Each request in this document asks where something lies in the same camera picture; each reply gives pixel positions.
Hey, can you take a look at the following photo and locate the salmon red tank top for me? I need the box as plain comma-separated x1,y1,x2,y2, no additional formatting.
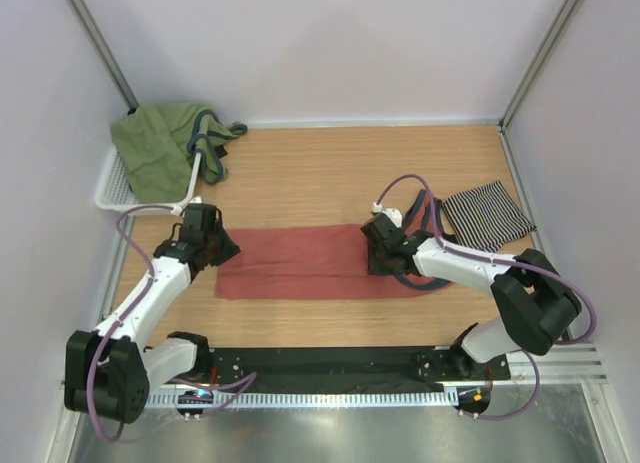
214,188,456,302

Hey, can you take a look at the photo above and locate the black white striped tank top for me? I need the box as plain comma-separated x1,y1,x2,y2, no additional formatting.
442,180,537,253

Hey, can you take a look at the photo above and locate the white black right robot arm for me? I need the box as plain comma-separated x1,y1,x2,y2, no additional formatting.
361,212,582,379

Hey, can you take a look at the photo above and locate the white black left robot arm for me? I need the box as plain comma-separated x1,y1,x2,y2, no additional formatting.
64,199,240,424

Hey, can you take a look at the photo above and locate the green tank top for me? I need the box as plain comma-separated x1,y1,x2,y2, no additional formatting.
110,102,248,204

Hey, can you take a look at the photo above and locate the white plastic basket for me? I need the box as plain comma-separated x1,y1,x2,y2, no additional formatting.
94,146,201,216

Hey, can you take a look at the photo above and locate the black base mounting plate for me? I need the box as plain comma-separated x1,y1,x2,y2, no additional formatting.
210,346,511,393

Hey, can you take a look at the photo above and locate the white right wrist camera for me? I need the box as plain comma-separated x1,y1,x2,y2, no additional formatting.
371,202,403,228

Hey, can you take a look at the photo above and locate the slotted grey cable duct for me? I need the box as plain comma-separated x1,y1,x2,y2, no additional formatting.
146,387,459,410

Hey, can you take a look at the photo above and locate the aluminium frame rail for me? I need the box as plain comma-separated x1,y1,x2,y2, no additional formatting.
59,345,609,389

